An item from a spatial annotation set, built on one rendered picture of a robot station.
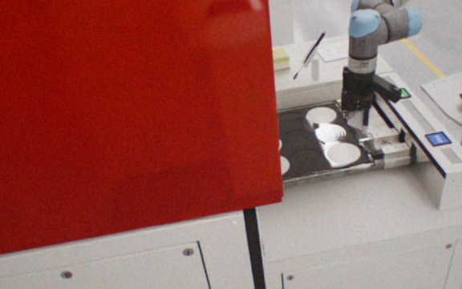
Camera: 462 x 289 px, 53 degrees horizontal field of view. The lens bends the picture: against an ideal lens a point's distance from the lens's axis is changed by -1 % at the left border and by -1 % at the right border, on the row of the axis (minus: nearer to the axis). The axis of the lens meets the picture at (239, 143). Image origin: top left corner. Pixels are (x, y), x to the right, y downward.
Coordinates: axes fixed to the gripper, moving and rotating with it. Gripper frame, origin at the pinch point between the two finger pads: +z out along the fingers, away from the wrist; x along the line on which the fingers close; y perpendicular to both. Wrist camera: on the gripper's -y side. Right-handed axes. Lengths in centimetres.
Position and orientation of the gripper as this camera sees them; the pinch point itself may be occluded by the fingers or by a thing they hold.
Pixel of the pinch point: (366, 129)
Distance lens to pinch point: 140.2
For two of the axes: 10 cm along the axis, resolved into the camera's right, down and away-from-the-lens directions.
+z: 1.2, 7.9, 6.0
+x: -2.7, 6.1, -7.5
